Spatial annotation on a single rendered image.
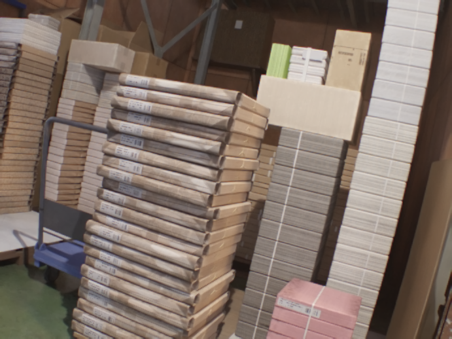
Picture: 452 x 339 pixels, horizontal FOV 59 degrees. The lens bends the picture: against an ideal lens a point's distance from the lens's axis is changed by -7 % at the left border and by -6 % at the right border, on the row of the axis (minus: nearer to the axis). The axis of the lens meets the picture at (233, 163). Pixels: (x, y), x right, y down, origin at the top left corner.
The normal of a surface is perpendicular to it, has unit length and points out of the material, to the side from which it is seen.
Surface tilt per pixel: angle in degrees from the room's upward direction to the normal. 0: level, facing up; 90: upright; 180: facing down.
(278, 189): 90
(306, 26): 90
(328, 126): 90
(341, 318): 90
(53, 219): 99
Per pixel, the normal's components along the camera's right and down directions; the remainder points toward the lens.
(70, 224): -0.36, 0.13
